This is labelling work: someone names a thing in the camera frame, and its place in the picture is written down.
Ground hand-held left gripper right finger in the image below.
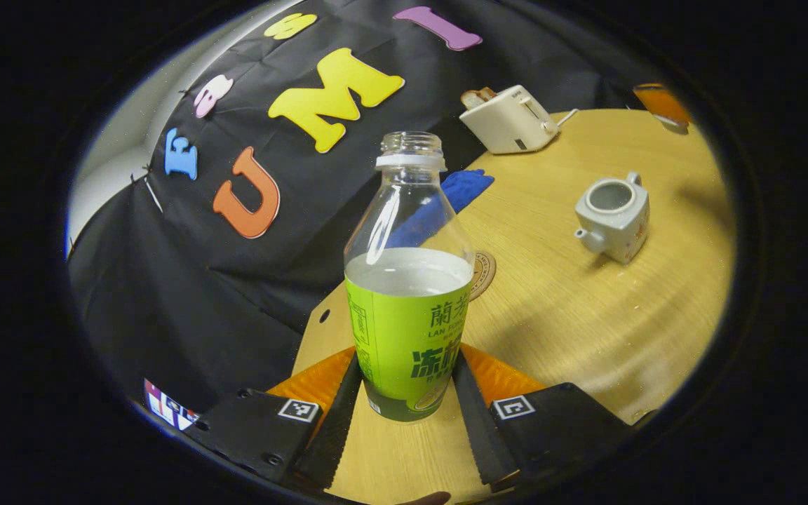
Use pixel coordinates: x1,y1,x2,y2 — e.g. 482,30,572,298
452,344,636,492

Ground computer monitor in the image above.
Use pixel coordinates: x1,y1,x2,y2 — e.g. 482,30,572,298
143,379,200,431

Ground white toaster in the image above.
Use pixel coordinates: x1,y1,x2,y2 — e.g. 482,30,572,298
459,85,560,154

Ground white ceramic teacup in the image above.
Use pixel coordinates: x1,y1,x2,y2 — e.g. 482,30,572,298
574,173,650,264

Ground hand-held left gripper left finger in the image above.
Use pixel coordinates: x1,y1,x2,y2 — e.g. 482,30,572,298
183,346,364,492

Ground blue towel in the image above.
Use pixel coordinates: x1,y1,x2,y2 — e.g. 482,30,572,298
384,169,495,250

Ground round brown coaster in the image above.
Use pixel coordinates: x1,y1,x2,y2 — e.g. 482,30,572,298
469,251,497,301

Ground green label water bottle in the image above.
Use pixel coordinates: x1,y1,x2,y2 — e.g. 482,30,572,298
344,131,476,423

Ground toasted bread slices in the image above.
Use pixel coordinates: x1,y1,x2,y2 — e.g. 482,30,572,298
461,87,497,110

